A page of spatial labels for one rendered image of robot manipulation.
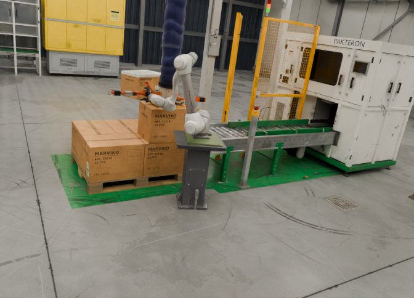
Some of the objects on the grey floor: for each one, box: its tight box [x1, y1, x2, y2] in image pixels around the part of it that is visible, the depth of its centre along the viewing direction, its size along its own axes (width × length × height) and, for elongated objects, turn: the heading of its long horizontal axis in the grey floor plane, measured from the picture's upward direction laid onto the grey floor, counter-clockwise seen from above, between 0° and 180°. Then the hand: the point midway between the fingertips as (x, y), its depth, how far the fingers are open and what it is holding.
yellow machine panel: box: [41, 0, 126, 78], centre depth 1051 cm, size 222×91×248 cm, turn 99°
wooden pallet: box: [71, 150, 183, 195], centre depth 445 cm, size 120×100×14 cm
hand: (145, 93), depth 391 cm, fingers open, 11 cm apart
